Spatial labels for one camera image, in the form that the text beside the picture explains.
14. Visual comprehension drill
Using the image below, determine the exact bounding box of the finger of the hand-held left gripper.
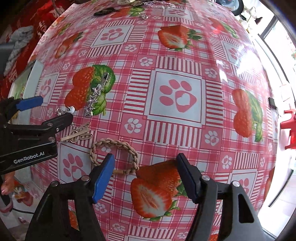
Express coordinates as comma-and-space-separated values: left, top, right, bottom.
0, 96, 44, 124
5, 113, 74, 142

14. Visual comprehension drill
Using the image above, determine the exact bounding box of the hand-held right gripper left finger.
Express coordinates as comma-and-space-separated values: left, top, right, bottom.
24, 153, 115, 241

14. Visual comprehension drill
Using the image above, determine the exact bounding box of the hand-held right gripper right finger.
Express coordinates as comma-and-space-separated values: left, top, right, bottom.
176, 153, 267, 241

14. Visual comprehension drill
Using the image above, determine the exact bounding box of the pearl earring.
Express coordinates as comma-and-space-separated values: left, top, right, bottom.
57, 106, 76, 116

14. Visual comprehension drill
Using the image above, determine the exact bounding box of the white box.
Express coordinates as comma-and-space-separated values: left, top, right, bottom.
8, 61, 45, 186

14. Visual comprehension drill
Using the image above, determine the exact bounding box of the beige braided bracelet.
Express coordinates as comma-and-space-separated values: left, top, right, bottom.
91, 138, 139, 176

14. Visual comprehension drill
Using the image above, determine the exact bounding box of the person's left hand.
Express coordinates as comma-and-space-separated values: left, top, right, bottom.
0, 173, 15, 197

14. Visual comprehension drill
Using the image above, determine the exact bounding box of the gold hairpin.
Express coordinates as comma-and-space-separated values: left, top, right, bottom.
60, 122, 92, 142

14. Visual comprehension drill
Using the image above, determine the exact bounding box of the silver star hair clip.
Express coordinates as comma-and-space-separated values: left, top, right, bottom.
84, 72, 110, 116

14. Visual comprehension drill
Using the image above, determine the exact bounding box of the grey crumpled cloth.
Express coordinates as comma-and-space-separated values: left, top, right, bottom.
4, 25, 34, 70

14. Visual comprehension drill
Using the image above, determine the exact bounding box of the strawberry print pink tablecloth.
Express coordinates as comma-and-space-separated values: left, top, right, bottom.
9, 0, 282, 241

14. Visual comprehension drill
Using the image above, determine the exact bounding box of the red printed blanket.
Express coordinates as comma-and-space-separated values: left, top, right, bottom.
0, 0, 73, 99

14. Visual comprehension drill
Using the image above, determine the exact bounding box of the red plastic chair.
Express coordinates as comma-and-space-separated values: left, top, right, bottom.
279, 108, 296, 150

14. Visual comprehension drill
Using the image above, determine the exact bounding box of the white shoe rack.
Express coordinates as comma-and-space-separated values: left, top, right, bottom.
240, 6, 264, 31

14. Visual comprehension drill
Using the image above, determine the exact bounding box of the black hair tie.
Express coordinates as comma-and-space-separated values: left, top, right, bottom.
93, 8, 119, 16

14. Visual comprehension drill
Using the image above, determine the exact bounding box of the silver chain necklace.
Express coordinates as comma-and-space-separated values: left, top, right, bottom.
138, 0, 176, 9

